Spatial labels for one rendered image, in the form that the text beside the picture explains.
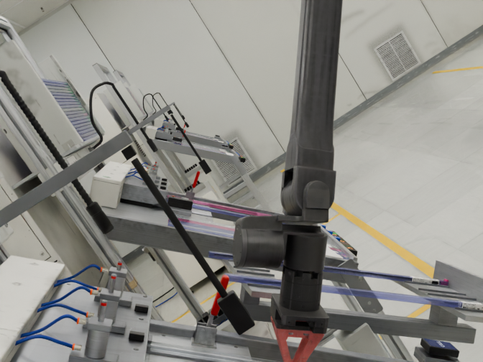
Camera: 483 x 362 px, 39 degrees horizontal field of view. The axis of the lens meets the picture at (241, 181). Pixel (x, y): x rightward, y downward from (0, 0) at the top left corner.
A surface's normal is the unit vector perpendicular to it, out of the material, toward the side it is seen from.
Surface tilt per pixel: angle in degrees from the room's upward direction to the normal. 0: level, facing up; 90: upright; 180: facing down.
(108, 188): 90
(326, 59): 86
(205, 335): 90
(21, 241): 90
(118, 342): 44
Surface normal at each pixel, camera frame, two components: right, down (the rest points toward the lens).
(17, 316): 0.19, -0.98
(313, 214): 0.25, -0.11
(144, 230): 0.09, 0.11
